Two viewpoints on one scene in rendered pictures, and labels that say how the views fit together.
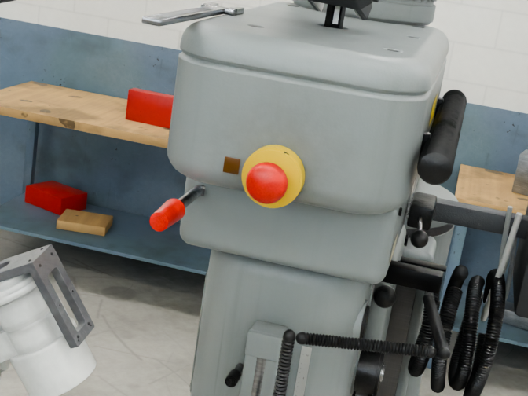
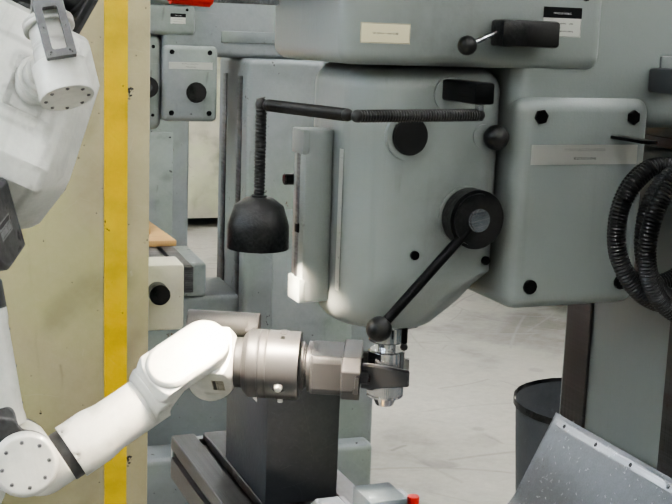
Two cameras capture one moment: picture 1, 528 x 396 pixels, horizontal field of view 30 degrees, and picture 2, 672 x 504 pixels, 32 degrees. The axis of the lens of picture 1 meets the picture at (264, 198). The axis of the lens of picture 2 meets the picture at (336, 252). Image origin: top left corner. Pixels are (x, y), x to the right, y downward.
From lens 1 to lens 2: 1.32 m
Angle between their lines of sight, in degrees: 56
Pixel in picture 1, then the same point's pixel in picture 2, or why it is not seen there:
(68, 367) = (48, 76)
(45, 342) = (42, 59)
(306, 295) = (340, 95)
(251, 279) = (320, 87)
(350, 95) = not seen: outside the picture
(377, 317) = (512, 172)
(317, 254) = (317, 39)
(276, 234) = (302, 27)
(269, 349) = (299, 142)
